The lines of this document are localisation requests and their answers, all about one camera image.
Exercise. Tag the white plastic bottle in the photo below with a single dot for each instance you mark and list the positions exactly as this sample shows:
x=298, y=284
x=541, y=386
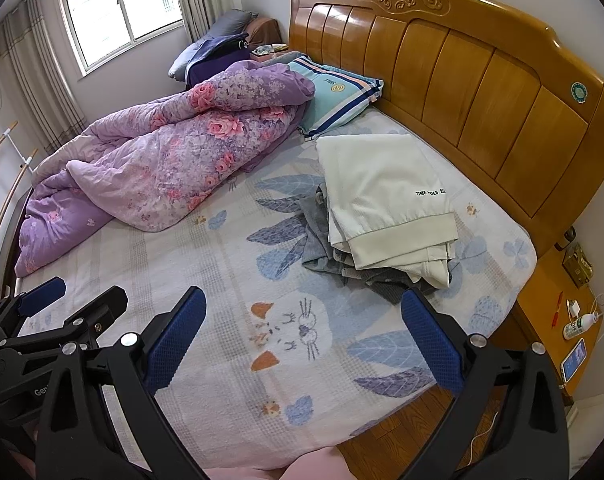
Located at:
x=579, y=326

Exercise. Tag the cream sweater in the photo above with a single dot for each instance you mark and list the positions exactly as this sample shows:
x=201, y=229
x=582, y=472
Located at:
x=382, y=185

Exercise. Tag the white charger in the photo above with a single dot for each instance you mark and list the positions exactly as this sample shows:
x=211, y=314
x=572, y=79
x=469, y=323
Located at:
x=574, y=308

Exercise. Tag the printed bed blanket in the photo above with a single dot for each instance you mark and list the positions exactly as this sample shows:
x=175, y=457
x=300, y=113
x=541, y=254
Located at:
x=206, y=270

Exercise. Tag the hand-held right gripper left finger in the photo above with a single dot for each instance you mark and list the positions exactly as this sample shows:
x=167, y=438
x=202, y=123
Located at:
x=174, y=345

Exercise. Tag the window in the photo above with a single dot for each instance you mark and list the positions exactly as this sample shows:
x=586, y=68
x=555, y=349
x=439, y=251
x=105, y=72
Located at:
x=121, y=10

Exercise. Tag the purple floral quilt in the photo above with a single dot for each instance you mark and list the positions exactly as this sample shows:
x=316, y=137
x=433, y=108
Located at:
x=156, y=160

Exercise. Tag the small metal box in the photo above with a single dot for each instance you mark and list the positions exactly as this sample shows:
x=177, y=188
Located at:
x=577, y=265

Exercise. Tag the beige striped curtain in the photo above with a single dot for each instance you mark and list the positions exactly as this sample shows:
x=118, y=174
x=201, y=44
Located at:
x=41, y=75
x=196, y=0

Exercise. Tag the red pen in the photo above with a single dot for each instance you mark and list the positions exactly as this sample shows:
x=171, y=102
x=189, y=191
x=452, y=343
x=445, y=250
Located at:
x=558, y=310

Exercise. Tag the brown armchair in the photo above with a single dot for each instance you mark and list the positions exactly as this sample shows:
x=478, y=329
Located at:
x=263, y=30

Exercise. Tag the blue striped pillow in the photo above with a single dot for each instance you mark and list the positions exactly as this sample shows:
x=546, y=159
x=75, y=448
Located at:
x=332, y=95

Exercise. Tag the grey pillow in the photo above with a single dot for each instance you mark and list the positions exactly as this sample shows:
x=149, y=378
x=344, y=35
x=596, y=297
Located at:
x=226, y=22

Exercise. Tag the person's pink trousers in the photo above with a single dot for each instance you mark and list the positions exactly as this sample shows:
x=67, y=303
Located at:
x=302, y=465

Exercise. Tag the wooden bed frame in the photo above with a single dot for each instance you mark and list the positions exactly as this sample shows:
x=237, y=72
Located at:
x=432, y=70

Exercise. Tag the smartphone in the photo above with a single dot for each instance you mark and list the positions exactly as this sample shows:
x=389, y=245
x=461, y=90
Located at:
x=574, y=360

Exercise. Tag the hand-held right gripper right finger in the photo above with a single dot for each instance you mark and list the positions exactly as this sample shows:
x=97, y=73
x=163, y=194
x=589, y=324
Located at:
x=432, y=345

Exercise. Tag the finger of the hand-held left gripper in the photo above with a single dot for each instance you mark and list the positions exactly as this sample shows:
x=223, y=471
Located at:
x=104, y=305
x=41, y=291

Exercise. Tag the grey clothes pile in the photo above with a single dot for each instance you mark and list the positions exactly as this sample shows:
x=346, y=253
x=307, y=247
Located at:
x=322, y=245

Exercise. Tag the wooden rail rack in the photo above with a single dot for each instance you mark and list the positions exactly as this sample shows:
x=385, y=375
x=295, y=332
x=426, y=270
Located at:
x=14, y=190

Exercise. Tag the wooden nightstand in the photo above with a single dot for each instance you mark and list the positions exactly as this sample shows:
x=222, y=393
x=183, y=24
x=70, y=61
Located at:
x=542, y=310

